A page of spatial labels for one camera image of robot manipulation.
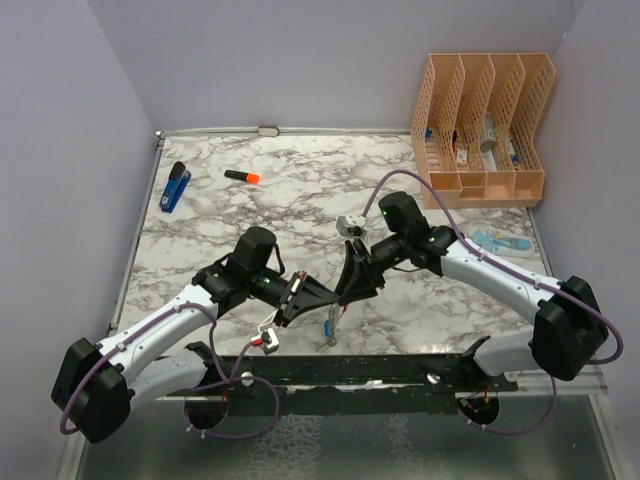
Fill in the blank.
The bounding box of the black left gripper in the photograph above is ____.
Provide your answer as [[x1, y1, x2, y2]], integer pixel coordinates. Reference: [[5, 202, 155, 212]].
[[248, 269, 340, 328]]

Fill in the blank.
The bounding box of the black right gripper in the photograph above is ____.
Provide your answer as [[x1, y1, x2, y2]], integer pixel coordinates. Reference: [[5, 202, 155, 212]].
[[335, 232, 409, 306]]

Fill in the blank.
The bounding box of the blue key tag with key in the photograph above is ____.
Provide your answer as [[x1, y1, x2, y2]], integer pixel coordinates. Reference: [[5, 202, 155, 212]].
[[316, 320, 337, 353]]

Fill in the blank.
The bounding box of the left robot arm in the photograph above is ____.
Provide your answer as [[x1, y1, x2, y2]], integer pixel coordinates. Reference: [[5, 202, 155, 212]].
[[51, 227, 338, 443]]

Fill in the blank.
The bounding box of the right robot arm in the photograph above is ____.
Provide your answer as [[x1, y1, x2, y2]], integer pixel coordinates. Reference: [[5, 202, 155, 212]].
[[336, 191, 608, 391]]

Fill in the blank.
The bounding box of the black orange highlighter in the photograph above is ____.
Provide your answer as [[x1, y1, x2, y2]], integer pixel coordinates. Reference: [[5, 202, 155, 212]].
[[224, 169, 260, 184]]

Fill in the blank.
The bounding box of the light blue packaged item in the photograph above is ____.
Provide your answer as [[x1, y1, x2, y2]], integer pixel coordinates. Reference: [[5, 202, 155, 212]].
[[471, 229, 535, 258]]

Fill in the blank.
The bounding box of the blue black stapler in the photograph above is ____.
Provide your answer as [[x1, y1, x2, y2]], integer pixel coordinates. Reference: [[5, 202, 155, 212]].
[[159, 161, 191, 213]]

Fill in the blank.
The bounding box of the peach plastic desk organizer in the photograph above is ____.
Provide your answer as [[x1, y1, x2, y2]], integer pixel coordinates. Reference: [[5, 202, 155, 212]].
[[410, 53, 555, 209]]

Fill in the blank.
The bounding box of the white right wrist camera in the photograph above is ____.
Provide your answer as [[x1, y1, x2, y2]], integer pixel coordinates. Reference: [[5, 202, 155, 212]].
[[336, 215, 368, 239]]

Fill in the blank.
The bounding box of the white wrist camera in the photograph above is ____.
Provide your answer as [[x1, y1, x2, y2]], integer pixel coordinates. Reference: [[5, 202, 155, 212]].
[[251, 327, 280, 355], [336, 215, 368, 239]]

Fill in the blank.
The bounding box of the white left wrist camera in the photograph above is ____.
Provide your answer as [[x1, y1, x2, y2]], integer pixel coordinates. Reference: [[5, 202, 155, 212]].
[[251, 327, 280, 355]]

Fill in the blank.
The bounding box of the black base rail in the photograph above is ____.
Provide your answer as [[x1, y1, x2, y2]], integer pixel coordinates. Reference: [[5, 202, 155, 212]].
[[164, 353, 521, 416]]

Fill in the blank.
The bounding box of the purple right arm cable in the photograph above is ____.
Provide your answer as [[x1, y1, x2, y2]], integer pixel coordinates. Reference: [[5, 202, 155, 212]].
[[362, 169, 625, 435]]

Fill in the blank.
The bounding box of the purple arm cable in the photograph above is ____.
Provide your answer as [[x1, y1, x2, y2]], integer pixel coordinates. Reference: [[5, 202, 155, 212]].
[[362, 169, 625, 435], [59, 302, 281, 440]]

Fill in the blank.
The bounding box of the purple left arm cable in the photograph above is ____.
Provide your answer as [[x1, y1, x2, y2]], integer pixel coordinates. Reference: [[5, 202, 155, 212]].
[[59, 302, 281, 440]]

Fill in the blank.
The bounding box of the white wall clip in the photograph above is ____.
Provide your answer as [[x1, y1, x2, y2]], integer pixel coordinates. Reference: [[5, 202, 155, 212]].
[[257, 125, 280, 138]]

